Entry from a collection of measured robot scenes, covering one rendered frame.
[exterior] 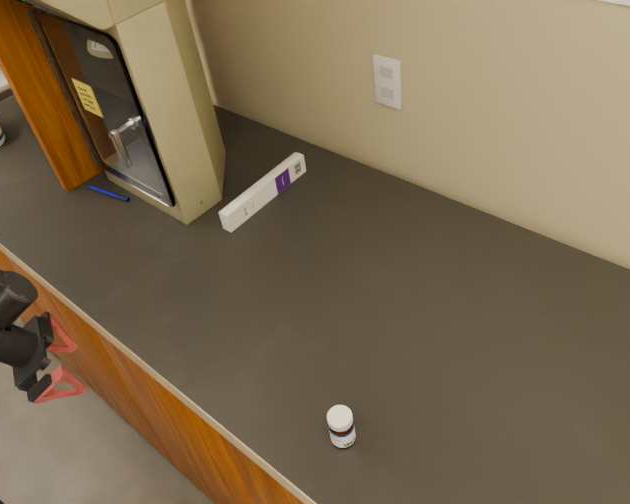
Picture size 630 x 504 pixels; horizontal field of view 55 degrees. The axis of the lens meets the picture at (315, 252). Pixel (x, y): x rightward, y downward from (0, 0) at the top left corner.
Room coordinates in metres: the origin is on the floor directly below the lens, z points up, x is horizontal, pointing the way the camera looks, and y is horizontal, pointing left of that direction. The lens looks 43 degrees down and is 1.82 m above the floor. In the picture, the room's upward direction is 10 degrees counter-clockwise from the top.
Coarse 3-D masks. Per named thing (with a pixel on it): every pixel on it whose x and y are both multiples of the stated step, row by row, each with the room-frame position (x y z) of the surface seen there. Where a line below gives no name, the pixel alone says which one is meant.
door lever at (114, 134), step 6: (126, 126) 1.11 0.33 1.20; (132, 126) 1.11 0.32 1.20; (114, 132) 1.08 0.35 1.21; (120, 132) 1.09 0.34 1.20; (114, 138) 1.08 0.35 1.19; (120, 138) 1.09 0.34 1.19; (114, 144) 1.09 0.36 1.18; (120, 144) 1.08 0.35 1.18; (120, 150) 1.08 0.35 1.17; (126, 150) 1.09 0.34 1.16; (120, 156) 1.09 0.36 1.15; (126, 156) 1.09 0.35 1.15; (126, 162) 1.08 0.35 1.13; (126, 168) 1.08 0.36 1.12
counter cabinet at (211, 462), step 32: (0, 256) 1.36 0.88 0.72; (64, 320) 1.15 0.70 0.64; (64, 352) 1.36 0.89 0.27; (96, 352) 1.05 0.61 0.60; (96, 384) 1.23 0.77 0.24; (128, 384) 0.96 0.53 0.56; (160, 384) 0.78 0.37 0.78; (128, 416) 1.12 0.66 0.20; (160, 416) 0.87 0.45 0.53; (192, 416) 0.72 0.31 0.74; (160, 448) 1.00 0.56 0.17; (192, 448) 0.79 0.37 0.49; (224, 448) 0.65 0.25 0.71; (192, 480) 0.90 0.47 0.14; (224, 480) 0.71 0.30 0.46; (256, 480) 0.59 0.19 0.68
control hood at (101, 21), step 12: (36, 0) 1.05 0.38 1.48; (48, 0) 1.02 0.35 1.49; (60, 0) 1.04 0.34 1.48; (72, 0) 1.05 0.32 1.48; (84, 0) 1.06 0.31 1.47; (96, 0) 1.08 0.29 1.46; (60, 12) 1.09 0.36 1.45; (72, 12) 1.04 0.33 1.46; (84, 12) 1.06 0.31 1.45; (96, 12) 1.07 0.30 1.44; (108, 12) 1.09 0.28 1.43; (96, 24) 1.07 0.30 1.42; (108, 24) 1.08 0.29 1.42
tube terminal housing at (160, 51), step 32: (128, 0) 1.11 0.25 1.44; (160, 0) 1.16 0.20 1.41; (128, 32) 1.10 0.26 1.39; (160, 32) 1.14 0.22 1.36; (192, 32) 1.35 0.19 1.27; (128, 64) 1.09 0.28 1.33; (160, 64) 1.13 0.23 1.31; (192, 64) 1.25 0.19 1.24; (160, 96) 1.12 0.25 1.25; (192, 96) 1.17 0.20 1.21; (160, 128) 1.10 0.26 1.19; (192, 128) 1.15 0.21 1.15; (192, 160) 1.13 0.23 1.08; (224, 160) 1.31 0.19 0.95; (192, 192) 1.12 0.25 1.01
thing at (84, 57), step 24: (48, 24) 1.26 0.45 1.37; (72, 24) 1.18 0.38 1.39; (72, 48) 1.22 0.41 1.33; (96, 48) 1.14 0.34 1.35; (72, 72) 1.25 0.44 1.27; (96, 72) 1.17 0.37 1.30; (120, 72) 1.10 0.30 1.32; (72, 96) 1.29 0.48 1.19; (96, 96) 1.20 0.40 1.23; (120, 96) 1.12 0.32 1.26; (96, 120) 1.24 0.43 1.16; (120, 120) 1.15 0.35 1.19; (144, 120) 1.09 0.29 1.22; (96, 144) 1.28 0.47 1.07; (144, 144) 1.10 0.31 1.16; (120, 168) 1.22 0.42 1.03; (144, 168) 1.13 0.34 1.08; (144, 192) 1.17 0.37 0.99; (168, 192) 1.09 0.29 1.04
